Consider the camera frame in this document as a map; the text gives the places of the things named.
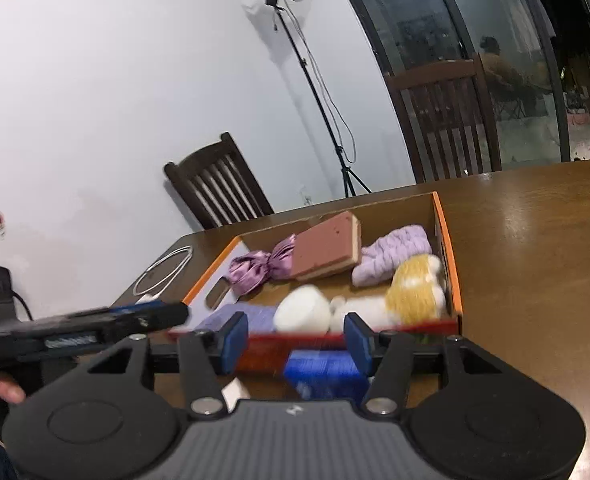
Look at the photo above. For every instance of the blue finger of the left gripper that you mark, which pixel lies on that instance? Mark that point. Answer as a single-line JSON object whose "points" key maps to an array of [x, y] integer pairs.
{"points": [[136, 308]]}

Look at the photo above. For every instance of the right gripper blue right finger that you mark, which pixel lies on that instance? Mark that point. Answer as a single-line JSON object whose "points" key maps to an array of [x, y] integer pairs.
{"points": [[389, 359]]}

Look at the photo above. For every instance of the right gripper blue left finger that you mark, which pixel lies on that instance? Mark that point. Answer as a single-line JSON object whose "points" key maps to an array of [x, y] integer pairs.
{"points": [[199, 358]]}

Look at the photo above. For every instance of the yellow white sheep plush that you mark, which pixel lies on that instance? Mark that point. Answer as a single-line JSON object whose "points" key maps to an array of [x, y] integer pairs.
{"points": [[415, 296]]}

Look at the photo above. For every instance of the lavender cloth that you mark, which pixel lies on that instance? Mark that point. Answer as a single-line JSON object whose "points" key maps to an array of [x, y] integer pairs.
{"points": [[260, 318]]}

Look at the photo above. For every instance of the blue tissue pack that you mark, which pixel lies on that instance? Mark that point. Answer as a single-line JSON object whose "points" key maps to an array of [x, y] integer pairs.
{"points": [[325, 375]]}

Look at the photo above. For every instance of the lavender fuzzy headband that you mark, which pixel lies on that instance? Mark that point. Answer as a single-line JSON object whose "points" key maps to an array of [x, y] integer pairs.
{"points": [[380, 260]]}

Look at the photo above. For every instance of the purple satin bow scrunchie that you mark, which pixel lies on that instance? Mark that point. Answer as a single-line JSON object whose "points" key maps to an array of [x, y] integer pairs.
{"points": [[250, 271]]}

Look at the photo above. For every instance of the pink layered sponge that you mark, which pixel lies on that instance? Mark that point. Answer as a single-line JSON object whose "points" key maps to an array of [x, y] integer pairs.
{"points": [[328, 248]]}

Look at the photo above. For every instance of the person's left hand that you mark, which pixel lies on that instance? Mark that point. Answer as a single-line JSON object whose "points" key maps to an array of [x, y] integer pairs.
{"points": [[10, 391]]}

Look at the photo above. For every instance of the white wedge eraser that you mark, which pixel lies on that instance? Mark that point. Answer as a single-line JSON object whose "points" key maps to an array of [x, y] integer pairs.
{"points": [[233, 392]]}

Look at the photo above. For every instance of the dark wooden chair left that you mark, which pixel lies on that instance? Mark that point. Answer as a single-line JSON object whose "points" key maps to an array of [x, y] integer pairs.
{"points": [[218, 186]]}

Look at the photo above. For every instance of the dark wooden chair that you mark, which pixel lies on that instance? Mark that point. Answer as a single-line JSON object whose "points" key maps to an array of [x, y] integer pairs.
{"points": [[446, 116], [218, 186]]}

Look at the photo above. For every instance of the dark wooden chair back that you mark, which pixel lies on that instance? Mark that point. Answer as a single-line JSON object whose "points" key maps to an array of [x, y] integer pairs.
{"points": [[446, 116]]}

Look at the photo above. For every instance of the studio light on stand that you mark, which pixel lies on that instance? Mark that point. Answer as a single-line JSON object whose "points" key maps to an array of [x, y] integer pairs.
{"points": [[341, 136]]}

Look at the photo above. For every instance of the sliding glass door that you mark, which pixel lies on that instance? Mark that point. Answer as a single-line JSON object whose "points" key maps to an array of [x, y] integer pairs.
{"points": [[536, 57]]}

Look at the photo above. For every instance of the white charger with cable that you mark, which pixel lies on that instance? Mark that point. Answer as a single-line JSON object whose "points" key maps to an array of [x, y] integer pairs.
{"points": [[161, 274]]}

